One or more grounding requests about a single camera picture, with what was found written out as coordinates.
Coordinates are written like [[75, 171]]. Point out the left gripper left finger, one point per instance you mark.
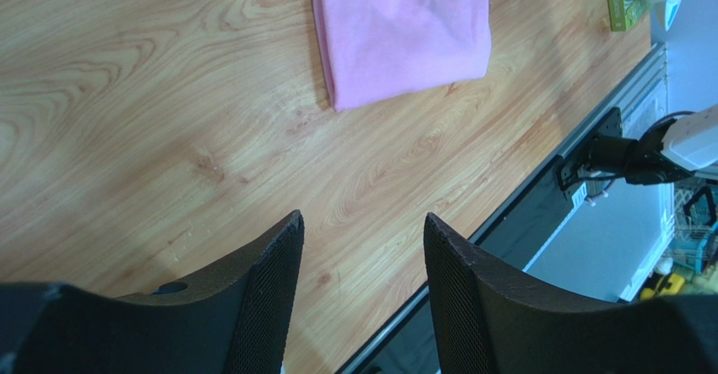
[[231, 316]]

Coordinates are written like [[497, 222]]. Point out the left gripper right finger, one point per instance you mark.
[[490, 317]]

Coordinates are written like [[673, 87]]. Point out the pink t-shirt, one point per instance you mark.
[[372, 50]]

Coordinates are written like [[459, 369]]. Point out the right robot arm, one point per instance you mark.
[[561, 50]]

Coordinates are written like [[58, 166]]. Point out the green book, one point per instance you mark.
[[625, 14]]

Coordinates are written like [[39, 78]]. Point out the aluminium mounting rail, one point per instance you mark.
[[612, 229]]

